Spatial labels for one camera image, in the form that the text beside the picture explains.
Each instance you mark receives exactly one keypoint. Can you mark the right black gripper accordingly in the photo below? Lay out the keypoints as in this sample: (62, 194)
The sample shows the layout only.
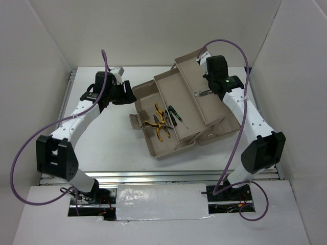
(207, 76)

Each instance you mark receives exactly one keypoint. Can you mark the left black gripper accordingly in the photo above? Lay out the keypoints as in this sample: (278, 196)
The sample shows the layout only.
(129, 96)

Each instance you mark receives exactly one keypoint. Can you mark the yellow combination pliers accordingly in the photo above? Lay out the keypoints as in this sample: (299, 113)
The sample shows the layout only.
(161, 115)

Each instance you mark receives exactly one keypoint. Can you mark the yellow long nose pliers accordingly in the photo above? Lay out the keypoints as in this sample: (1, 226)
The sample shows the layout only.
(158, 127)

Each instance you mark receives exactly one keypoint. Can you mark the beige cantilever toolbox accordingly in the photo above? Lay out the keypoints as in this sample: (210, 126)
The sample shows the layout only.
(204, 118)

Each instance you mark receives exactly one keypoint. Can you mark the silver folding utility knife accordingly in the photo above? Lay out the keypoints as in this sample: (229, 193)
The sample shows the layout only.
(202, 93)

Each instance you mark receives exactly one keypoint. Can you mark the yellow needle nose pliers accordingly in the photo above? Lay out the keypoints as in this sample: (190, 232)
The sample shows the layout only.
(165, 127)

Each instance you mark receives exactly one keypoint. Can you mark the short green black screwdriver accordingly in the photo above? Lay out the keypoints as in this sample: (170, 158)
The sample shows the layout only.
(172, 118)

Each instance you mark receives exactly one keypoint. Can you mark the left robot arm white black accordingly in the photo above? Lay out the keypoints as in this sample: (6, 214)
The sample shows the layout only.
(55, 153)

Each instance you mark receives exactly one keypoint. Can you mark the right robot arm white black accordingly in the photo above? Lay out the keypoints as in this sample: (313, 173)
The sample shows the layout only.
(265, 145)

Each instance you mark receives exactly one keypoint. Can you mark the silver foil sheet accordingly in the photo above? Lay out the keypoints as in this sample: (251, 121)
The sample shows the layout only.
(161, 202)

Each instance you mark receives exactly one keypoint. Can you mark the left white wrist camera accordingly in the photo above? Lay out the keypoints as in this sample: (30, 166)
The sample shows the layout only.
(118, 72)

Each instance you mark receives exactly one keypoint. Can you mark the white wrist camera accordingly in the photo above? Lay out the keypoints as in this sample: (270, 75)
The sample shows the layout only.
(118, 72)
(202, 60)

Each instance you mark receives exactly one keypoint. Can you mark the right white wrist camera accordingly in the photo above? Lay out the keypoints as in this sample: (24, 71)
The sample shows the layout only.
(202, 60)

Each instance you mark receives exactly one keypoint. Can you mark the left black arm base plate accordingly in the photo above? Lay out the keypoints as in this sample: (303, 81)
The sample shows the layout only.
(102, 205)

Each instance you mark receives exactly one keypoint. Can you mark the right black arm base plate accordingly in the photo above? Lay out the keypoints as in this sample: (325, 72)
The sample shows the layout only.
(229, 201)

